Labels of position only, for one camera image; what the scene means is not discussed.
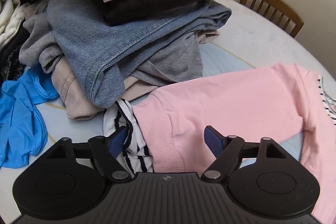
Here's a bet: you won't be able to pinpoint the wooden chair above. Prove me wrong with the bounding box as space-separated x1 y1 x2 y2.
239 0 304 38

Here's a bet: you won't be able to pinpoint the blue nitrile gloves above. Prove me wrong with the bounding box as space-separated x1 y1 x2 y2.
1 65 59 168

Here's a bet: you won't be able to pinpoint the grey knit garment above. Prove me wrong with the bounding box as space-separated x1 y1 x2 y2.
19 0 203 89

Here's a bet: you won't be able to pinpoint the cream knit sweater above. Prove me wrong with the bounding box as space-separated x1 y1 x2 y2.
0 0 30 50

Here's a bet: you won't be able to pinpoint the blue denim jeans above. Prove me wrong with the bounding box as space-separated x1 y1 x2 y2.
47 0 231 109

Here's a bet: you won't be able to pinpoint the pink sweatshirt with striped trim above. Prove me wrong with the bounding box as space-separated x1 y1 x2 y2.
102 62 336 223

